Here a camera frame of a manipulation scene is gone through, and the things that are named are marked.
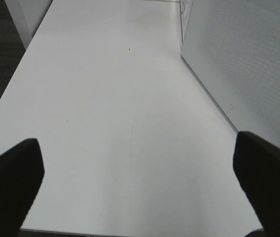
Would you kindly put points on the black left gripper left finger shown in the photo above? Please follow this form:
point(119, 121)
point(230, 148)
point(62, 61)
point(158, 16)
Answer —
point(21, 175)

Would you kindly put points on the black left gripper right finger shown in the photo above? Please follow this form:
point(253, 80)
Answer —
point(256, 164)

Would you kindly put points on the white microwave door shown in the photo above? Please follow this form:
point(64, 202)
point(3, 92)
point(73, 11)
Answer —
point(233, 47)

